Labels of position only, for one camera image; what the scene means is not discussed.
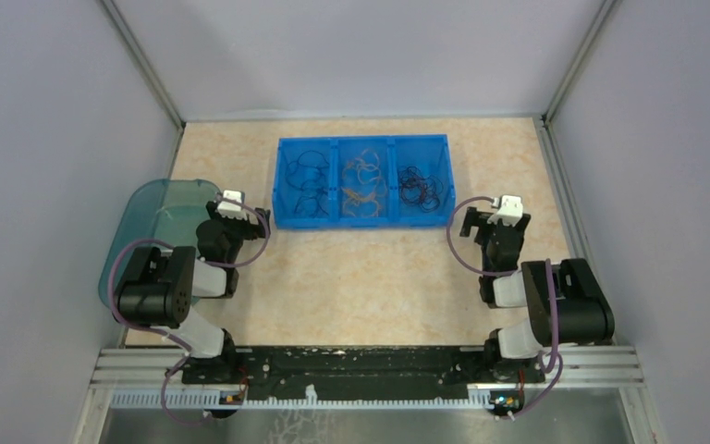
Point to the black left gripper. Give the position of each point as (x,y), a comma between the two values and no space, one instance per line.
(252,229)

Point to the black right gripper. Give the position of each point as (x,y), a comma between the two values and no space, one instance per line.
(478,219)

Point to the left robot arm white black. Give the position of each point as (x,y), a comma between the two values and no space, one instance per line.
(151,287)

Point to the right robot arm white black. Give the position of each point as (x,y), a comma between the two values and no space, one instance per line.
(564,302)

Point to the teal translucent plastic basin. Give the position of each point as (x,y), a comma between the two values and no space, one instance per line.
(164,209)

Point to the blue plastic divided bin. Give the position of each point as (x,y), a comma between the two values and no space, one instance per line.
(373,181)

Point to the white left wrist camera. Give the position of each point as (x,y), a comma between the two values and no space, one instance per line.
(229,203)

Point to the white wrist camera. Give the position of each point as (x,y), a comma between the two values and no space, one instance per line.
(229,203)
(509,210)

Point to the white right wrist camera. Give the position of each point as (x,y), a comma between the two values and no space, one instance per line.
(509,210)

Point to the aluminium frame post right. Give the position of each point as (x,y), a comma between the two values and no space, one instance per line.
(580,59)

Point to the aluminium frame post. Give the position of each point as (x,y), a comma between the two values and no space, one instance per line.
(580,59)
(141,62)

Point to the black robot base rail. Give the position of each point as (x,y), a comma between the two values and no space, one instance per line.
(374,378)

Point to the aluminium frame post left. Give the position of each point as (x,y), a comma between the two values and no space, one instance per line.
(141,62)

